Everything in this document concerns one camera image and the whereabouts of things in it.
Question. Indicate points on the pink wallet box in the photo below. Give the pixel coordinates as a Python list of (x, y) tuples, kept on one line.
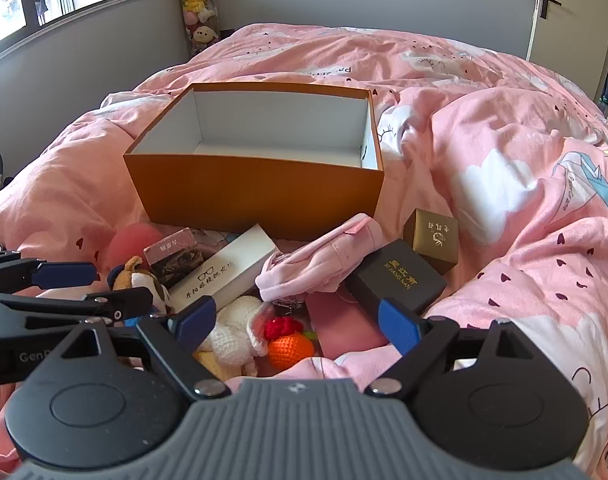
[(344, 325)]

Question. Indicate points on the pink cloth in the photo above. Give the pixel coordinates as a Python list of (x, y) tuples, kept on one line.
[(324, 260)]

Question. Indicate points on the white crochet doll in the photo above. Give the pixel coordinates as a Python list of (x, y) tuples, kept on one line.
[(234, 330)]

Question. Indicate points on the window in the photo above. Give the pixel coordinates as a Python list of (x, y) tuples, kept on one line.
[(14, 5)]

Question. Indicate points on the black box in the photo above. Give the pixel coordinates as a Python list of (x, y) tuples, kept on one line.
[(398, 275)]

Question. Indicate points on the small maroon box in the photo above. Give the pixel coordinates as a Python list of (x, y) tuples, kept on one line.
[(176, 260)]

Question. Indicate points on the pink printed blanket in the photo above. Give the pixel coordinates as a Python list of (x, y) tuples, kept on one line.
[(483, 110)]

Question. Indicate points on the crochet orange with red flower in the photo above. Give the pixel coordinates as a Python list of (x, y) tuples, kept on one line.
[(290, 352)]

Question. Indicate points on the orange cardboard box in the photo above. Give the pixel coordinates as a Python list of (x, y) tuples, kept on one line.
[(254, 190)]

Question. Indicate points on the pink round puff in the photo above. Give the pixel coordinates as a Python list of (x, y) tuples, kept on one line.
[(131, 245)]

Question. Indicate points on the gold box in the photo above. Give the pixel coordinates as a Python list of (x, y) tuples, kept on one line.
[(433, 242)]

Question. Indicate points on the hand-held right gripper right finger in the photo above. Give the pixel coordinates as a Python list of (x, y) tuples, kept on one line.
[(398, 325)]

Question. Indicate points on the white glasses box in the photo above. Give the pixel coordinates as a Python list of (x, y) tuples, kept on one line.
[(224, 272)]

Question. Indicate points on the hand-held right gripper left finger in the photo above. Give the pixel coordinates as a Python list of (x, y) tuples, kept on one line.
[(199, 319)]

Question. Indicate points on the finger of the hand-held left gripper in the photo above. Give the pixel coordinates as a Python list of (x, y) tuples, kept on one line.
[(109, 302), (64, 273)]

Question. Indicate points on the stack of plush toys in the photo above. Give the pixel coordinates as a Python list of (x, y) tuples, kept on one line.
[(199, 5)]

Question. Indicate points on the dog plush toy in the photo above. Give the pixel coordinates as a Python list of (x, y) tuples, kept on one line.
[(139, 277)]

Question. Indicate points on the white door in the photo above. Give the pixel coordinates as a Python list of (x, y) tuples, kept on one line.
[(573, 35)]

